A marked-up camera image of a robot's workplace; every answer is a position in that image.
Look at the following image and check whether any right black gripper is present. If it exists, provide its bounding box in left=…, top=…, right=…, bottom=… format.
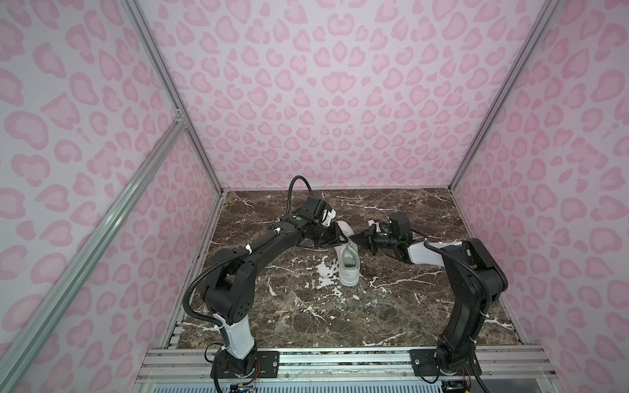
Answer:
left=350, top=224, right=400, bottom=257

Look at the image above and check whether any white sneaker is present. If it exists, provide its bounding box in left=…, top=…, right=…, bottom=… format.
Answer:
left=337, top=221, right=360, bottom=287

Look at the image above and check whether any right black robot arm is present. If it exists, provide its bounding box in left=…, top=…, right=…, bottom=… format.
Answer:
left=350, top=212, right=508, bottom=375

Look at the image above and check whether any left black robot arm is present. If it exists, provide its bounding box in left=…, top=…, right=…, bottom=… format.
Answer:
left=182, top=196, right=348, bottom=361

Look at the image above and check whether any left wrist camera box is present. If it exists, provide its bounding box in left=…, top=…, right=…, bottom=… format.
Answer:
left=321, top=208, right=337, bottom=227

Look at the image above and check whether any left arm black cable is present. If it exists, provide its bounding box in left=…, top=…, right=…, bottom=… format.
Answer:
left=287, top=175, right=314, bottom=215

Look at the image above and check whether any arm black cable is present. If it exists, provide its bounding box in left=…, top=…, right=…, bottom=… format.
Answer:
left=423, top=239, right=492, bottom=315
left=287, top=175, right=314, bottom=215

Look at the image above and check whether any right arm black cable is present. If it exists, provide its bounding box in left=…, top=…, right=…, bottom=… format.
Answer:
left=423, top=239, right=492, bottom=315

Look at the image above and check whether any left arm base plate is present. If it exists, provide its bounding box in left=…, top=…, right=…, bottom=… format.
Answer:
left=211, top=350, right=280, bottom=379

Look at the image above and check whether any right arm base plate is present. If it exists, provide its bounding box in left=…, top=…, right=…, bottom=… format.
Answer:
left=409, top=346, right=483, bottom=378

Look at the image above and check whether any right corner aluminium post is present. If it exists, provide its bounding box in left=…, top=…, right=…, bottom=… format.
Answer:
left=449, top=0, right=563, bottom=192

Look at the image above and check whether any corner aluminium post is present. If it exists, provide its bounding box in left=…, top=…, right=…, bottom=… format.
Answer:
left=449, top=0, right=563, bottom=192
left=120, top=0, right=224, bottom=195

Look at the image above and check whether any front aluminium rail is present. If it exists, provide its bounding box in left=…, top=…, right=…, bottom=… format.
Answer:
left=132, top=346, right=563, bottom=392

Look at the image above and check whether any left corner aluminium post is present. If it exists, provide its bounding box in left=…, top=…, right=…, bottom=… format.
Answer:
left=120, top=0, right=224, bottom=195

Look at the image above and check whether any diagonal aluminium frame beam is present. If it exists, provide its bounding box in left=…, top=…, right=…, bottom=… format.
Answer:
left=1, top=118, right=187, bottom=392

